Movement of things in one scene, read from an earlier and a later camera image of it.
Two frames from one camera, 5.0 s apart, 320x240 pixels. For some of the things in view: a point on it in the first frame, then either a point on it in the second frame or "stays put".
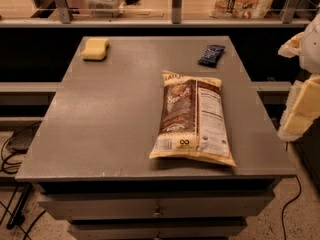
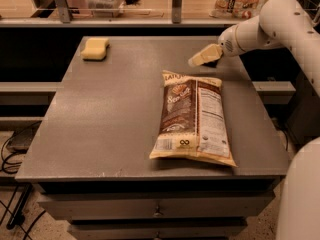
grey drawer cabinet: [91, 158] stays put
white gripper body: [312, 52] → [227, 44]
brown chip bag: [192, 122] stays put
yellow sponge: [96, 49] stays put
